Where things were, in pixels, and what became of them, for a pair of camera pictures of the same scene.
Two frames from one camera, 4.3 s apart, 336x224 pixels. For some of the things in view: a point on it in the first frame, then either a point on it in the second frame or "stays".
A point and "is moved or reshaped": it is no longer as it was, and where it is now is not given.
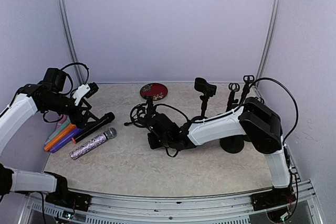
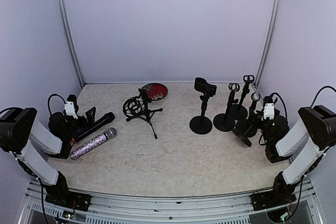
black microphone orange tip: x=108 y=117 stays
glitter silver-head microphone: x=109 y=134 stays
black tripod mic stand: x=141 y=114 is moved or reshaped
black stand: x=233 y=144 is moved or reshaped
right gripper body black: x=154 y=143 → x=251 y=118
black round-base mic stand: x=208 y=90 stays
